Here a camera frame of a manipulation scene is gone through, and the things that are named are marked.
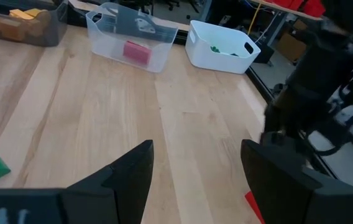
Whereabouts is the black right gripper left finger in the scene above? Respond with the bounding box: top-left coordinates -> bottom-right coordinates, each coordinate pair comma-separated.
61,139 -> 155,224

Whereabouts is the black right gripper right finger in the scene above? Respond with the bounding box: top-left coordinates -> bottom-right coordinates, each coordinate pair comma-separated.
241,139 -> 353,224

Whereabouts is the small square red toy brick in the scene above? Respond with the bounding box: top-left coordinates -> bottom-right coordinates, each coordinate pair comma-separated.
244,190 -> 266,224

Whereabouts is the medium red toy brick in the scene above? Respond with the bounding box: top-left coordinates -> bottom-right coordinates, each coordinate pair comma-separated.
122,40 -> 153,67

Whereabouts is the small square yellow toy brick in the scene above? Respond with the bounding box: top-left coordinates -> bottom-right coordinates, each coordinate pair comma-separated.
0,17 -> 30,42

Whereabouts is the long yellow toy brick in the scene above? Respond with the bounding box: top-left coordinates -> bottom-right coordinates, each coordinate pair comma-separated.
8,8 -> 35,21

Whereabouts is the brown cardboard box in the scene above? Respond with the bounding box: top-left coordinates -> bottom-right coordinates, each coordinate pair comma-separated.
275,30 -> 308,63

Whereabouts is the white plastic bin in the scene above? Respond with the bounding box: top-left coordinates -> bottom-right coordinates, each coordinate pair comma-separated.
185,19 -> 262,75

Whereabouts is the clear plastic bin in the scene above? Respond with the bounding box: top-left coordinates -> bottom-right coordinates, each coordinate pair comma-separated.
85,2 -> 179,74

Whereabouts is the smoky dark plastic bin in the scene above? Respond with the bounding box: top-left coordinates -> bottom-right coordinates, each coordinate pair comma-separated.
0,0 -> 69,48

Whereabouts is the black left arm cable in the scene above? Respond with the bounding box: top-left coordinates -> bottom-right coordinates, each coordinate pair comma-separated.
313,111 -> 353,156

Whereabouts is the yellow floor cable with connector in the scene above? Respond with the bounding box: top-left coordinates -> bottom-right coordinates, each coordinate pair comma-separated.
247,2 -> 263,35

